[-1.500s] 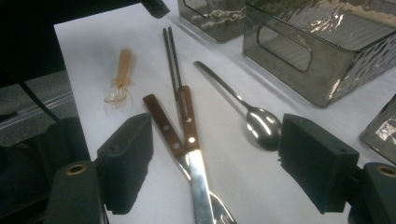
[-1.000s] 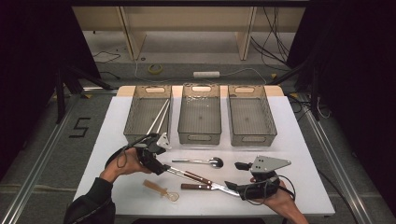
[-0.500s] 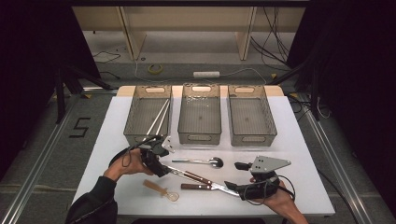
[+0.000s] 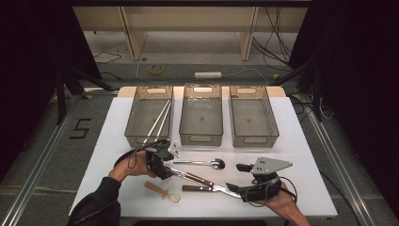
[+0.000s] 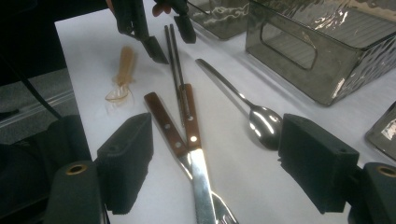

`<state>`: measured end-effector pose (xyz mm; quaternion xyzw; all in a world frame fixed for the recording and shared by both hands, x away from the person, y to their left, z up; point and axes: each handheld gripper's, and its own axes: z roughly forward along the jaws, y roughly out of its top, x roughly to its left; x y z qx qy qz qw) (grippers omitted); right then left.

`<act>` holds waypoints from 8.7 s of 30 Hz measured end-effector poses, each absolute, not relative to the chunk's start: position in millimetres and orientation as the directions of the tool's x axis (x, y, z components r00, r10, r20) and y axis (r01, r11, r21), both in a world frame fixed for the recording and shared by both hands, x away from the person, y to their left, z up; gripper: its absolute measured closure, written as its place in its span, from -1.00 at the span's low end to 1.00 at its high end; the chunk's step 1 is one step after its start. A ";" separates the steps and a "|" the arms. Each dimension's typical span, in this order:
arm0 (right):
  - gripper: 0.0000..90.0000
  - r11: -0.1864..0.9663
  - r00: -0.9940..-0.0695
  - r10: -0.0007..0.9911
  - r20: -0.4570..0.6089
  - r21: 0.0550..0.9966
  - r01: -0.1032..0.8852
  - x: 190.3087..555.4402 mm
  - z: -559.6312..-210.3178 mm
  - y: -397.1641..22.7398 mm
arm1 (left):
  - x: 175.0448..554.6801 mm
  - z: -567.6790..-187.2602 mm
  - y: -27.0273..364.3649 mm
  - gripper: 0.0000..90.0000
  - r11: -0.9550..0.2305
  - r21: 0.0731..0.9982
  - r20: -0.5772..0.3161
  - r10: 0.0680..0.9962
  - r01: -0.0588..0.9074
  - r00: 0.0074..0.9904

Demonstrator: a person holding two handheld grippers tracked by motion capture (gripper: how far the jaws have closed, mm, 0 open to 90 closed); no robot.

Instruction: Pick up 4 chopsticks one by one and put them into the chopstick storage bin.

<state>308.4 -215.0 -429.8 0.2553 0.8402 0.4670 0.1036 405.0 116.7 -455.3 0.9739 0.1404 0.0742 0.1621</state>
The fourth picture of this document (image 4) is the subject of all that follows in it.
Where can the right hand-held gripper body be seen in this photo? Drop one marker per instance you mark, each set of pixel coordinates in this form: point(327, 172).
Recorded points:
point(269, 164)

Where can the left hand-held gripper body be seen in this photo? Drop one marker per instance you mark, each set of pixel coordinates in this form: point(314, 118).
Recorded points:
point(160, 150)

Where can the metal spoon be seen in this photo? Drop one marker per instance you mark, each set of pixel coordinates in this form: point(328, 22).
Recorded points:
point(217, 163)

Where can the white chopstick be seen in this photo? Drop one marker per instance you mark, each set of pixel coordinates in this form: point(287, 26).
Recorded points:
point(157, 121)
point(163, 121)

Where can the translucent grey plastic bin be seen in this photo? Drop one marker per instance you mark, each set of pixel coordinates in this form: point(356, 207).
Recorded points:
point(251, 125)
point(141, 116)
point(200, 125)

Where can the person's left hand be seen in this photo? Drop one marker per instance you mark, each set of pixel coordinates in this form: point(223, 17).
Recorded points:
point(131, 166)

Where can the person's right hand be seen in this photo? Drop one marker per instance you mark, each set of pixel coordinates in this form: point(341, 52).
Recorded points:
point(285, 204)

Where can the white table sheet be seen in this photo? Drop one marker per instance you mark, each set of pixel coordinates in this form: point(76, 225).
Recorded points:
point(204, 212)

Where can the yellow floor tape piece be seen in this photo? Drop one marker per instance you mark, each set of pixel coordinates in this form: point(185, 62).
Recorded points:
point(296, 96)
point(275, 76)
point(88, 97)

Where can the black metal stand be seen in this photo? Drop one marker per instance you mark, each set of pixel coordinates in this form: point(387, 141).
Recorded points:
point(317, 100)
point(60, 100)

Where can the yellow tape roll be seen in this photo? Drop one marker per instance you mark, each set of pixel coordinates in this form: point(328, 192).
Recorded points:
point(151, 71)

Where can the white power strip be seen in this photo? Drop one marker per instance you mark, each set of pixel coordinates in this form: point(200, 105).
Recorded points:
point(208, 75)

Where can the dark curtain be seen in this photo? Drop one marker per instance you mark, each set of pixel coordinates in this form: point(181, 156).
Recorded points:
point(360, 78)
point(31, 62)

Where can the beige wooden shelf unit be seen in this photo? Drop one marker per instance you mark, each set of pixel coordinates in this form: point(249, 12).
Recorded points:
point(188, 19)

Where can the aluminium floor rail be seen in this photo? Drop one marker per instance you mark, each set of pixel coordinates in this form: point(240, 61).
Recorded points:
point(338, 163)
point(37, 163)

